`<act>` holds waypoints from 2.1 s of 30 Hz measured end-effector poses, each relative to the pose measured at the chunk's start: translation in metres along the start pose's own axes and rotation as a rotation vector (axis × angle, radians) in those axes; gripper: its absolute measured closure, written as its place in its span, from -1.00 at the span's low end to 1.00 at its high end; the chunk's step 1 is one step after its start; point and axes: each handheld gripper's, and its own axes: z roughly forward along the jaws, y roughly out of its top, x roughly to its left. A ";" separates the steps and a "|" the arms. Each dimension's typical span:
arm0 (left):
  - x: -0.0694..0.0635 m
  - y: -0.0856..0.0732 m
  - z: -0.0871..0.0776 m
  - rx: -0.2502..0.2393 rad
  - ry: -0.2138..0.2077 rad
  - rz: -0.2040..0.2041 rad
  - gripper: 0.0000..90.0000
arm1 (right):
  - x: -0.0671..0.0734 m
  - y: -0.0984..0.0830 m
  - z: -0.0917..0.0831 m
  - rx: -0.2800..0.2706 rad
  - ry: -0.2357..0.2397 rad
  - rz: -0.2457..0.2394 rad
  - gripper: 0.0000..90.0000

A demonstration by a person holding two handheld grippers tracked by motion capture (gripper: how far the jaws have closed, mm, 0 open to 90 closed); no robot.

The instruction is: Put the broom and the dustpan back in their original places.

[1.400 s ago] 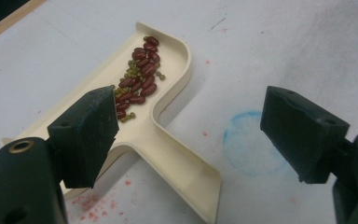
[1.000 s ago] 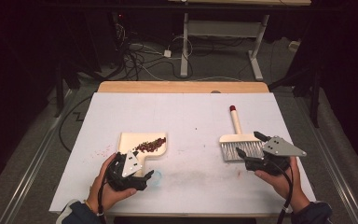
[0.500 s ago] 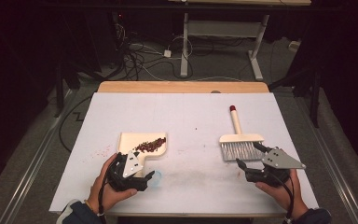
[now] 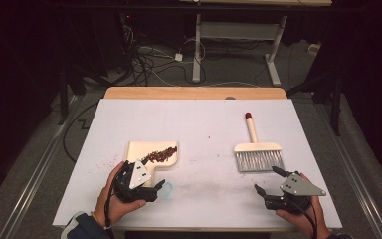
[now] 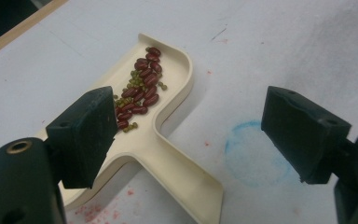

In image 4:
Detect cream dustpan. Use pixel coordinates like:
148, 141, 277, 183
124, 140, 179, 188

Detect white power strip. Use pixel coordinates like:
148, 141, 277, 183
307, 43, 322, 57

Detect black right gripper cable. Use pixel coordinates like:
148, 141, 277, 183
289, 198, 318, 239

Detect black floor cable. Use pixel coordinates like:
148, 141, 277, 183
62, 102, 99, 163

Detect metal floor rail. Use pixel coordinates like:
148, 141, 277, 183
0, 95, 81, 239
314, 106, 382, 239

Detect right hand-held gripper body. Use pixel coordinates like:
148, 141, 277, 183
264, 172, 327, 213

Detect pile of red crumbs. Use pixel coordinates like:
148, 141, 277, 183
143, 145, 178, 164

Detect person's right hand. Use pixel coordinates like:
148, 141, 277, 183
276, 172, 331, 239

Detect white-framed desk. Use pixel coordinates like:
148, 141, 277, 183
178, 0, 333, 88

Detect white board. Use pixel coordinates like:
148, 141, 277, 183
52, 98, 343, 230

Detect cream brush with red-tipped handle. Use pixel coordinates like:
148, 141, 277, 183
233, 112, 286, 173

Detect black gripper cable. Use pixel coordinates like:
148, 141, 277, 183
103, 175, 117, 239
289, 198, 318, 239

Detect person's left hand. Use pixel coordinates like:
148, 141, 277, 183
94, 161, 147, 228

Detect wooden table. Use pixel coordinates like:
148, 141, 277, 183
102, 86, 312, 233

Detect tangle of black cables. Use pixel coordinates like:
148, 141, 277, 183
122, 23, 210, 88

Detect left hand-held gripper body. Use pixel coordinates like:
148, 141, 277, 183
113, 159, 159, 204

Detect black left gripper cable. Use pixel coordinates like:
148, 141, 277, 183
103, 175, 117, 239

